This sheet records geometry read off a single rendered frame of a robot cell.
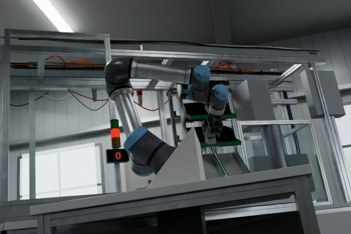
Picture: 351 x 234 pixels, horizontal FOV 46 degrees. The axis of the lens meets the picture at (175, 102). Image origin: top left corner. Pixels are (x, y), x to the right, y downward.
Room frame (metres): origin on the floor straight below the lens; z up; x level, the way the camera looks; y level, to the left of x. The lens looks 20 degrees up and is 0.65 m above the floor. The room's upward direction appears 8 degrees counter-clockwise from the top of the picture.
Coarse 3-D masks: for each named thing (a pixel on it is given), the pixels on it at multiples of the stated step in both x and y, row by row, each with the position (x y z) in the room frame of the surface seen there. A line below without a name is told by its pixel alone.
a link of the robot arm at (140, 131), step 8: (136, 128) 1.58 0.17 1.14; (144, 128) 1.59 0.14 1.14; (128, 136) 1.57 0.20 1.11; (136, 136) 1.56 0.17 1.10; (144, 136) 1.56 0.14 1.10; (152, 136) 1.58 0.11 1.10; (128, 144) 1.58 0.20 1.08; (136, 144) 1.57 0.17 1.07; (144, 144) 1.56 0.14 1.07; (152, 144) 1.56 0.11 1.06; (136, 152) 1.58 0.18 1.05; (144, 152) 1.57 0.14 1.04; (136, 160) 1.64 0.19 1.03; (144, 160) 1.59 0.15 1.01
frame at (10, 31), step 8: (8, 32) 2.06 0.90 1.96; (16, 32) 2.08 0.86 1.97; (24, 32) 2.10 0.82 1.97; (32, 32) 2.12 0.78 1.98; (40, 32) 2.13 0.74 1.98; (48, 32) 2.14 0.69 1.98; (56, 32) 2.16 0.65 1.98; (64, 32) 2.18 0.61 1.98; (72, 32) 2.19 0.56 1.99; (8, 40) 2.06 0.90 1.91; (8, 48) 2.06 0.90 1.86; (8, 56) 2.07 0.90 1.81; (8, 64) 2.07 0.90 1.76; (8, 72) 2.07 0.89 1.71; (8, 80) 2.07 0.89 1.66; (8, 88) 2.07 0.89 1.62; (8, 96) 2.07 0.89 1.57; (8, 104) 2.07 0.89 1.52; (8, 112) 2.07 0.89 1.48; (8, 120) 2.07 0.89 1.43; (8, 128) 2.07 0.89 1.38; (8, 136) 2.07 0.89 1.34; (8, 144) 2.07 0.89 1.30; (8, 152) 2.07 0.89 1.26; (8, 160) 2.07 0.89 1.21
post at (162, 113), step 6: (162, 96) 3.37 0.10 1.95; (162, 102) 3.37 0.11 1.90; (162, 108) 3.37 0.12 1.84; (162, 114) 3.37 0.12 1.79; (162, 120) 3.36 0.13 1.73; (162, 126) 3.36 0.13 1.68; (162, 132) 3.36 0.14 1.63; (162, 138) 3.39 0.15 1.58; (168, 138) 3.38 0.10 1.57; (168, 144) 3.37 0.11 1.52
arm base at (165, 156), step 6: (162, 144) 1.57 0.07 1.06; (156, 150) 1.56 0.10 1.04; (162, 150) 1.56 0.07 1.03; (168, 150) 1.55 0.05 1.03; (150, 156) 1.56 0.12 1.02; (156, 156) 1.56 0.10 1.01; (162, 156) 1.55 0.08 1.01; (168, 156) 1.54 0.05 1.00; (150, 162) 1.58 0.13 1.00; (156, 162) 1.56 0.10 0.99; (162, 162) 1.54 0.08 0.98; (150, 168) 1.61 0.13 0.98; (156, 168) 1.57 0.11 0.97
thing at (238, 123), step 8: (280, 120) 3.20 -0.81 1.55; (288, 120) 3.23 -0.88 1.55; (296, 120) 3.26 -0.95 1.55; (304, 120) 3.28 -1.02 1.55; (240, 128) 3.07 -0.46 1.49; (312, 128) 3.31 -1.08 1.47; (240, 136) 3.06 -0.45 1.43; (312, 136) 3.30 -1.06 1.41; (216, 152) 3.47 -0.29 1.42; (320, 160) 3.31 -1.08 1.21; (248, 168) 3.07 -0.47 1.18; (320, 168) 3.30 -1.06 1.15; (328, 192) 3.31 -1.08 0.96; (328, 200) 3.30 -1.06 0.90
